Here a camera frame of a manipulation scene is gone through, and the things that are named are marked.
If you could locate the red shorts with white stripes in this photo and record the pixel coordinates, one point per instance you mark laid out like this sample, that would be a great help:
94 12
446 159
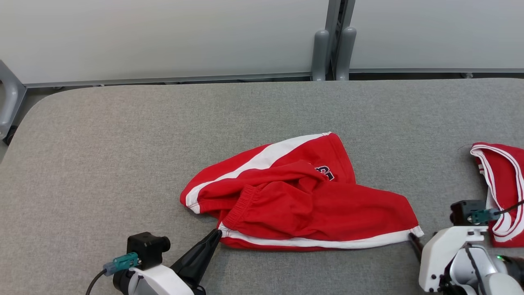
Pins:
311 205

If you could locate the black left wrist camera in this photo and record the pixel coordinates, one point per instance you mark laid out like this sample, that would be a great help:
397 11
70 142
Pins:
145 248

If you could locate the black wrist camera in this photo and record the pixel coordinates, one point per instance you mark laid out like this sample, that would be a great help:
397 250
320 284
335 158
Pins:
462 211
145 248

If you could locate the grey partition post with rounded foot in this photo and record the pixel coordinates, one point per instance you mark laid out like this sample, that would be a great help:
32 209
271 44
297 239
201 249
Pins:
320 57
346 57

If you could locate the teal camera connector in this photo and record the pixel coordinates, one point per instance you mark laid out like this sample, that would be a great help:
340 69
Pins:
123 262
483 215

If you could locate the grey partition bottom rail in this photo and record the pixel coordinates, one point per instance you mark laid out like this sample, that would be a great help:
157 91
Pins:
430 70
163 80

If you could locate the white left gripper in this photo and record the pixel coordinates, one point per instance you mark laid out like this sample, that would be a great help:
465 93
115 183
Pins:
159 282

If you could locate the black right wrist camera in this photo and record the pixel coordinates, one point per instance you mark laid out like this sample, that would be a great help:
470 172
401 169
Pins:
462 211

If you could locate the black caster wheel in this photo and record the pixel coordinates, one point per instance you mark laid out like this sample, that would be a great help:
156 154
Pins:
9 137

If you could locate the teal right camera connector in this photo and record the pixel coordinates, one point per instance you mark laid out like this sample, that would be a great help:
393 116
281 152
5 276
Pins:
483 215

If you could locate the red Bulls 23 jersey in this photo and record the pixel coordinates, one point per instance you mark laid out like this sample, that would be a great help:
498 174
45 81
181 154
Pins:
503 180

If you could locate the teal left camera connector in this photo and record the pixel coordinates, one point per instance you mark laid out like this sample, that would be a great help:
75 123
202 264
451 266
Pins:
123 262

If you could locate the grey partition end post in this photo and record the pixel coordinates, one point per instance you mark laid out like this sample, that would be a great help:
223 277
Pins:
12 102

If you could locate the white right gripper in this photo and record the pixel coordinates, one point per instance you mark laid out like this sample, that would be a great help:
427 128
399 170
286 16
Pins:
436 258

